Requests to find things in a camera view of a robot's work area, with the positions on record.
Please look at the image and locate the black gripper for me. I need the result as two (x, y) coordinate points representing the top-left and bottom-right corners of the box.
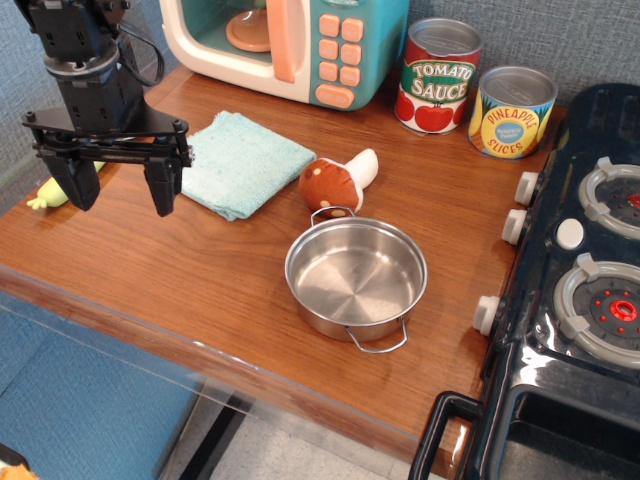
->
(22, 44), (193, 217)

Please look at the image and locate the brown plush mushroom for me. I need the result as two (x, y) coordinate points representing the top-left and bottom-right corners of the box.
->
(298, 149), (379, 218)

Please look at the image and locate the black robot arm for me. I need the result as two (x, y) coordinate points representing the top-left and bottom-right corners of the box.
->
(17, 1), (193, 217)

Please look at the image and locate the teal folded cloth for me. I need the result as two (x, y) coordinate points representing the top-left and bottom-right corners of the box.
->
(182, 111), (316, 221)

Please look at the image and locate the orange microwave turntable plate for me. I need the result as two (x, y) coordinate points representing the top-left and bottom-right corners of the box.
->
(226, 8), (270, 53)

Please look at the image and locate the toy microwave teal cream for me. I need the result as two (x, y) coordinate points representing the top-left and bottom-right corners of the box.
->
(160, 1), (409, 111)

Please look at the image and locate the orange object at corner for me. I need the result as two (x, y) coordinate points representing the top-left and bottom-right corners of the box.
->
(0, 444), (39, 480)

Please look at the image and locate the tomato sauce can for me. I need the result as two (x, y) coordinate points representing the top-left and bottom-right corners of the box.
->
(395, 17), (483, 134)

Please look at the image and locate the pineapple slices can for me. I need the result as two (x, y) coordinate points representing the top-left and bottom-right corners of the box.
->
(468, 66), (558, 159)

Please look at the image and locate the black toy stove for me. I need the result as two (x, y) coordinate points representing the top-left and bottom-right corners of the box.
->
(410, 83), (639, 479)

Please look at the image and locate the spoon with yellow-green handle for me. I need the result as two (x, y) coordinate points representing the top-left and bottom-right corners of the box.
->
(26, 161), (105, 211)

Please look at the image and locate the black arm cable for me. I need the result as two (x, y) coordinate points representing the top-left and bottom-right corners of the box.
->
(117, 20), (166, 88)

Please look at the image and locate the steel pot with handles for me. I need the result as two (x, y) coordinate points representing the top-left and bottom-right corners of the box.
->
(284, 206), (428, 354)

